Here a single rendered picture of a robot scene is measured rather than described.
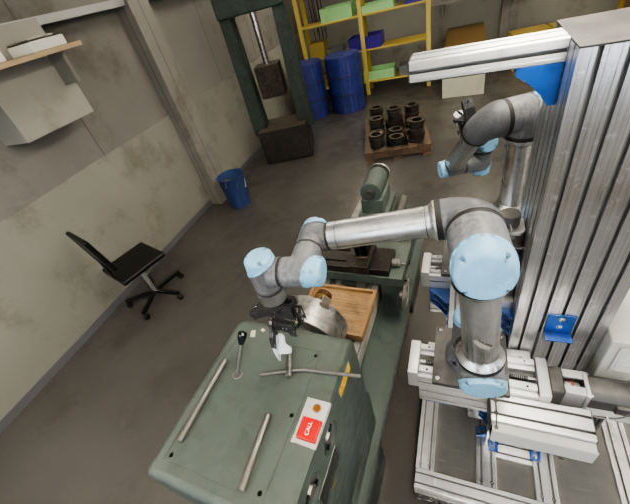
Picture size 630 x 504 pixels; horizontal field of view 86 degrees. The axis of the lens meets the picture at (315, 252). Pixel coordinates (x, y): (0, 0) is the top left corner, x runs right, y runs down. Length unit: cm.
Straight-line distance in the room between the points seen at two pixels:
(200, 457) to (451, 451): 137
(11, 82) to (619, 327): 372
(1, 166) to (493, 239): 353
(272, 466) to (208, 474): 19
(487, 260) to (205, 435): 94
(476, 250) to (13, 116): 326
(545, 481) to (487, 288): 156
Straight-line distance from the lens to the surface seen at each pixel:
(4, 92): 346
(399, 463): 235
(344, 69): 690
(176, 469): 122
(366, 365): 199
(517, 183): 141
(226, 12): 543
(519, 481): 217
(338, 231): 84
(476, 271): 68
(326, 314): 137
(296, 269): 78
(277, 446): 111
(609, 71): 89
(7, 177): 370
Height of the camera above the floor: 224
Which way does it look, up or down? 39 degrees down
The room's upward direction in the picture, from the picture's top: 16 degrees counter-clockwise
